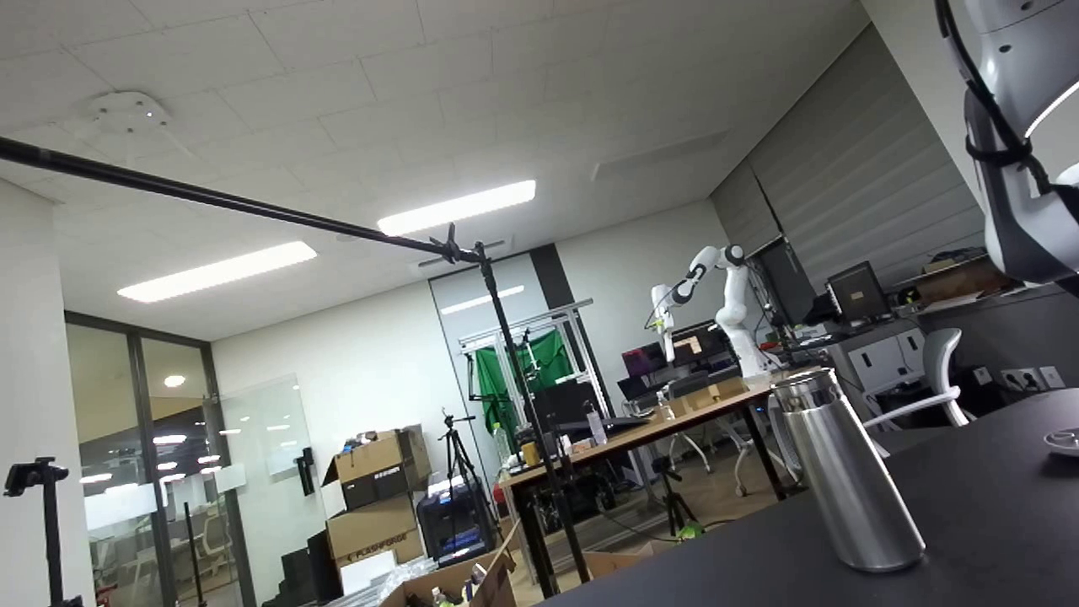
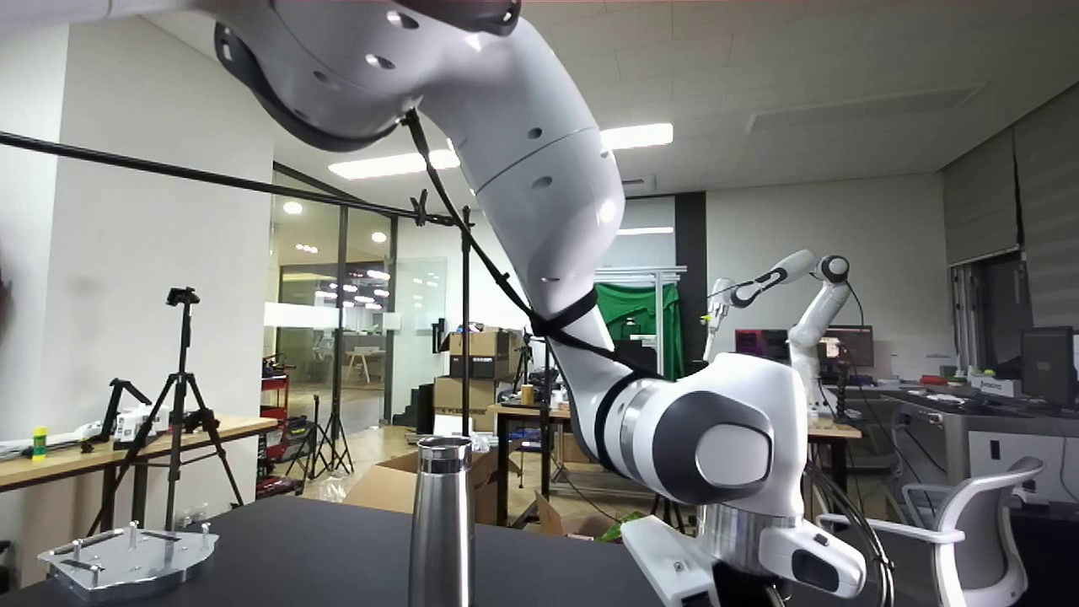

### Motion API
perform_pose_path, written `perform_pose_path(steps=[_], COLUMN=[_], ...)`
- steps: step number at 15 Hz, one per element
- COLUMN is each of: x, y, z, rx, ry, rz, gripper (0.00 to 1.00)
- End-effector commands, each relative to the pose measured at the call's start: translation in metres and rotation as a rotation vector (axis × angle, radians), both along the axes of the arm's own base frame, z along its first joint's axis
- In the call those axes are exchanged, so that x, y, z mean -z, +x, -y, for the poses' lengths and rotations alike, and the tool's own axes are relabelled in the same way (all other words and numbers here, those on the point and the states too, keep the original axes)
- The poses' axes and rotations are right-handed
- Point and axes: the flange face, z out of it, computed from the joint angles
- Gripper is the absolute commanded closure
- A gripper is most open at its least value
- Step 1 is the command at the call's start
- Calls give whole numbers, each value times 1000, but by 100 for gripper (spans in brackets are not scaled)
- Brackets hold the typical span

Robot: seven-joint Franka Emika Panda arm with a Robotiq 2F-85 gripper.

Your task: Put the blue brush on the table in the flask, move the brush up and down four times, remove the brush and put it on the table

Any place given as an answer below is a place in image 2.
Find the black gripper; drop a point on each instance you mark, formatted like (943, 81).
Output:
(744, 589)

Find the stainless steel flask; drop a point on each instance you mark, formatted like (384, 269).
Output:
(438, 526)

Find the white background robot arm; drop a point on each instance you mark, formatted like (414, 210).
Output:
(828, 314)

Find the white office chair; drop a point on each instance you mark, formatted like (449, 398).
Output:
(972, 526)

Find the green cloth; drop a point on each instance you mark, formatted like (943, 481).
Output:
(629, 320)

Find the white desk cabinet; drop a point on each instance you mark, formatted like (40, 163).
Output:
(1022, 460)

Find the stacked brown cardboard boxes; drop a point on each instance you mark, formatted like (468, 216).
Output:
(466, 360)

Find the black vertical stand pole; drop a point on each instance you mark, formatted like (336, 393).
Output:
(464, 338)

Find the dark computer monitor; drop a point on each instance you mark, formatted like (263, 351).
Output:
(1051, 364)

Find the rectangular ceiling light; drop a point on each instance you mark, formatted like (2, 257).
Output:
(637, 136)
(387, 166)

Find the grey window blinds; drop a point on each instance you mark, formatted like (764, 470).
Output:
(1013, 190)

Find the long wooden bench table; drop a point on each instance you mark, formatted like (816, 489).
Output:
(224, 429)

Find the clear acrylic plate with screws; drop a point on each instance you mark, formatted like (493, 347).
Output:
(129, 559)

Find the small black stand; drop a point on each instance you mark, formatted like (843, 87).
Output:
(113, 409)

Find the black boom pole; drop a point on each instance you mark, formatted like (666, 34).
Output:
(171, 170)

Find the small green bottle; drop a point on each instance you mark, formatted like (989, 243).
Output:
(39, 444)

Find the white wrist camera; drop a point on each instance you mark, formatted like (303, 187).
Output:
(667, 560)

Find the black tripod with camera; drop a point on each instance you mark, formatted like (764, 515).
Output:
(181, 416)

